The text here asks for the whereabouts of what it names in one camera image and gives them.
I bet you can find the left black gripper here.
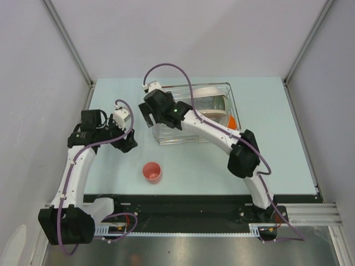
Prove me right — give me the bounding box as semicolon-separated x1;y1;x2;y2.
97;114;138;153

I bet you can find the white fluted plate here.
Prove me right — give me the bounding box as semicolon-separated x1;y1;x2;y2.
192;86;224;98

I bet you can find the pink and cream plate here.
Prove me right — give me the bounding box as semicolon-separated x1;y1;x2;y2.
199;109;227;119

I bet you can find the metal wire dish rack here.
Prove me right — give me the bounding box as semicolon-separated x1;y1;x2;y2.
151;81;241;145

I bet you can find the green bowl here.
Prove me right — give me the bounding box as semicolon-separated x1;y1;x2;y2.
212;95;232;112

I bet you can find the pink cup orange handle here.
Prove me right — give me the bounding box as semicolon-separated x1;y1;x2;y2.
142;162;162;184

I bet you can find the white and orange bowl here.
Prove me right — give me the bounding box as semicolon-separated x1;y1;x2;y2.
219;114;237;130

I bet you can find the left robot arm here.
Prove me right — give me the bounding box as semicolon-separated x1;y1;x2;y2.
38;105;138;245

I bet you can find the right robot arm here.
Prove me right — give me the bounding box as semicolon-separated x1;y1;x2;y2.
139;89;276;222

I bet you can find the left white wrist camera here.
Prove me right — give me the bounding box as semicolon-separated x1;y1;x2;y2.
113;105;132;130

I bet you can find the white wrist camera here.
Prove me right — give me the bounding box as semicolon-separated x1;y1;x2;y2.
142;81;162;94
113;105;132;130

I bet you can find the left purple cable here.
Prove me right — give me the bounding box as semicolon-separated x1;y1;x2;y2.
57;99;139;255

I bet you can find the purple cable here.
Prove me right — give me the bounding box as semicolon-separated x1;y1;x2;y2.
143;63;306;243
57;99;139;255

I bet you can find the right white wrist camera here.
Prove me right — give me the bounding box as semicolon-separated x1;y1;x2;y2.
142;81;162;94

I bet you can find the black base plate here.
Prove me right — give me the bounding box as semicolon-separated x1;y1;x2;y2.
84;194;323;230

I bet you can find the left aluminium frame post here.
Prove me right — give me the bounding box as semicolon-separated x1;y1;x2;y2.
41;0;94;88

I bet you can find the aluminium frame post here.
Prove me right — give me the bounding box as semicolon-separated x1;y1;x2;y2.
283;0;337;86
41;0;94;88

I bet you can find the white slotted cable duct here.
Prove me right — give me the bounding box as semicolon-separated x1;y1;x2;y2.
94;223;278;238

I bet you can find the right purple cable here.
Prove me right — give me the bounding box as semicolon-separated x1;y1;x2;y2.
143;63;306;243

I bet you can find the right aluminium frame post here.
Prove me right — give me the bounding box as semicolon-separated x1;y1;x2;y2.
283;0;337;86

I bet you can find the aluminium front rail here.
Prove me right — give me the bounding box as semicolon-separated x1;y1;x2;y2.
39;202;344;225

